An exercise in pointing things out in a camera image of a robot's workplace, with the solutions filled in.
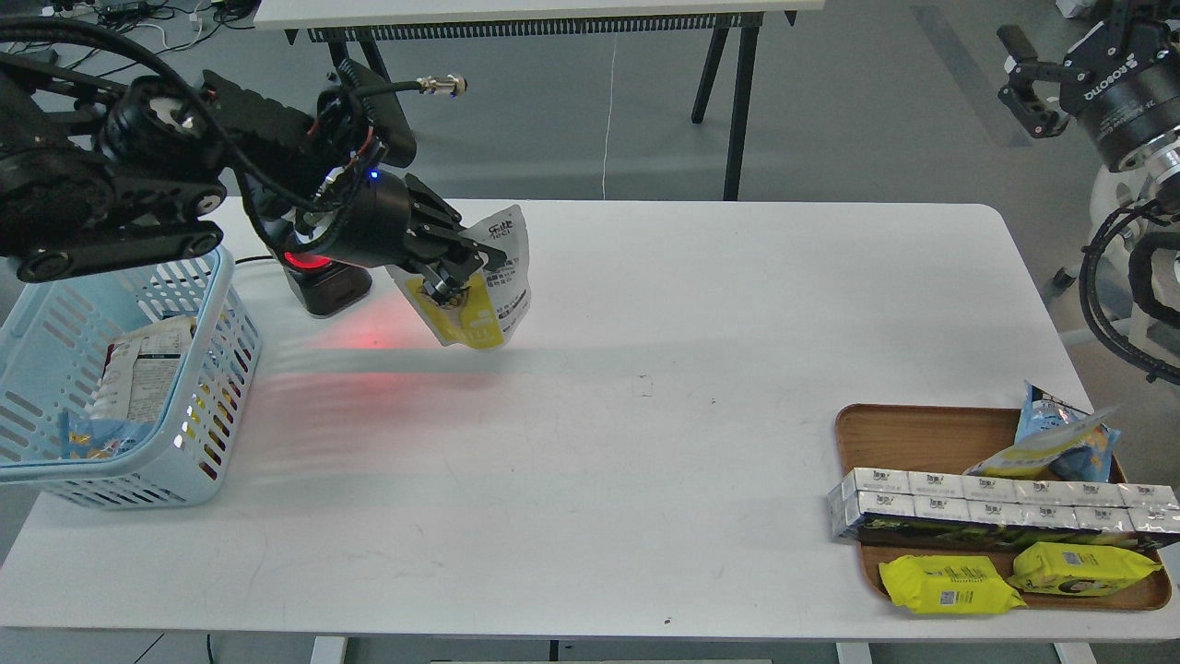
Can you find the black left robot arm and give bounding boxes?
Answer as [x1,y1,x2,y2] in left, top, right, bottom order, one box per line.
[1,18,507,316]

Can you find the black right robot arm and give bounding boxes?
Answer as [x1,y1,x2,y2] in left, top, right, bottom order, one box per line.
[997,1,1179,384]

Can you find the yellow snack pack right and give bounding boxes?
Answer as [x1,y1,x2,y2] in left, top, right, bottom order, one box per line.
[1007,541,1162,597]

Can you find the white hanging cable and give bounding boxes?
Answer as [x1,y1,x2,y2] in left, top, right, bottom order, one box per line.
[601,35,620,200]

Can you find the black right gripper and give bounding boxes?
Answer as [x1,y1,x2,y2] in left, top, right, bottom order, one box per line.
[997,1,1179,172]

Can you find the light blue plastic basket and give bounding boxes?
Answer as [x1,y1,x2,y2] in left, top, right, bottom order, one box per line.
[1,248,263,509]

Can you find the background table black legs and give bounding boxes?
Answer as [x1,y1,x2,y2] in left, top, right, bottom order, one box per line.
[250,1,825,200]

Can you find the yellow snack pack left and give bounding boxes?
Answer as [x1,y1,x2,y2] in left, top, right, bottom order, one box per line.
[878,555,1027,614]

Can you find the white snack bag in basket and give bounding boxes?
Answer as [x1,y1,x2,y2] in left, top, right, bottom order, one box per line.
[86,315,195,425]

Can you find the white multipack carton box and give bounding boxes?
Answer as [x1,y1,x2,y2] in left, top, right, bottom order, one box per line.
[826,467,1179,551]

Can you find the black barcode scanner red window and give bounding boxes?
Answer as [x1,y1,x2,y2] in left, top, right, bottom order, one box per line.
[242,192,372,318]

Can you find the blue snack bag on tray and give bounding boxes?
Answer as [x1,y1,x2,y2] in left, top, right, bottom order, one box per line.
[1014,382,1121,482]

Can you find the yellow snack pack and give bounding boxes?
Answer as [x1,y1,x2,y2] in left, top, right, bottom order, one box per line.
[1007,541,1162,597]
[878,555,1027,614]

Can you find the yellow white snack pouch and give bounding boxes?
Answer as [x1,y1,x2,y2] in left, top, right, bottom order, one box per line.
[386,205,531,350]

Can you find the white robot base right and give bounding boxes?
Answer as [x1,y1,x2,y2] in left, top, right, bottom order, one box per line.
[1055,165,1179,359]

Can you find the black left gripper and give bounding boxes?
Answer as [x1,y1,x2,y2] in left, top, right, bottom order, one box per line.
[304,175,509,307]

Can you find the yellow white snack bag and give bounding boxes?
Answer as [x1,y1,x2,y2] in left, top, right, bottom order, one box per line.
[965,399,1117,482]

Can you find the blue snack bag in basket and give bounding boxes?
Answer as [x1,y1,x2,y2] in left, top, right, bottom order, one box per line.
[55,410,153,459]

